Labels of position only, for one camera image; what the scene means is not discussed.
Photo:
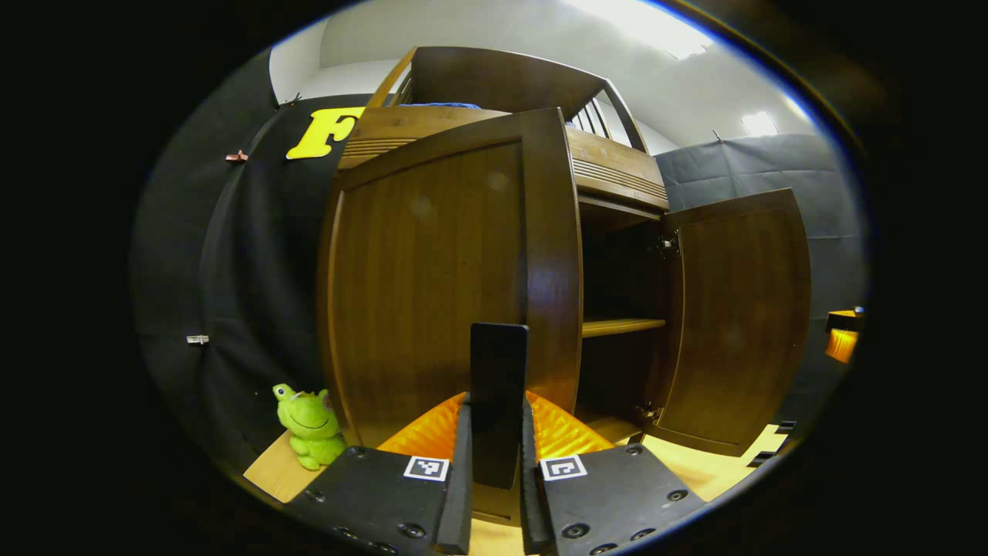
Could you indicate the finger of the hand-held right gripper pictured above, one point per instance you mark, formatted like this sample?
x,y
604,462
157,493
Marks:
x,y
841,345

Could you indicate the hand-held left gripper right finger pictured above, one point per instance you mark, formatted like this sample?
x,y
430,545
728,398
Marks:
x,y
534,510

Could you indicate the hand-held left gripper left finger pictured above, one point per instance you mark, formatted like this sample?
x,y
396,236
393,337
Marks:
x,y
459,502

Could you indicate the wooden shoe cabinet door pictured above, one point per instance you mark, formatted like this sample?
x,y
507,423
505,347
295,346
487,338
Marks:
x,y
733,309
432,270

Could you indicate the wooden double-door shoe cabinet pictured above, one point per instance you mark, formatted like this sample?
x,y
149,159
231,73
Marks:
x,y
502,77

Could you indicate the metal door hinge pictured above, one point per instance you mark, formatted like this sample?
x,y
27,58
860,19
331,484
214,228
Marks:
x,y
668,245
648,412

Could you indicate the green frog plush toy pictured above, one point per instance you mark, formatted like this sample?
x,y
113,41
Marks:
x,y
309,425

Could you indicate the wooden inner shelf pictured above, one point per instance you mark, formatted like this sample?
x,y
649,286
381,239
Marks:
x,y
617,327

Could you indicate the small ceiling light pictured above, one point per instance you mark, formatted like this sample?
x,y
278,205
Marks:
x,y
759,123

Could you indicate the wooden drawer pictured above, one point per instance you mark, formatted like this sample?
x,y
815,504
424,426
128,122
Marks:
x,y
617,170

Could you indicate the white clip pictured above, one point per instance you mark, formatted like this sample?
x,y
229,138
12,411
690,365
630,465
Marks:
x,y
197,340

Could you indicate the long ceiling light panel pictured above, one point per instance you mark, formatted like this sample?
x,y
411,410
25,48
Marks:
x,y
656,27

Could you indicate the red clip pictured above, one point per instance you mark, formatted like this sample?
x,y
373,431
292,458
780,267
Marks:
x,y
236,156

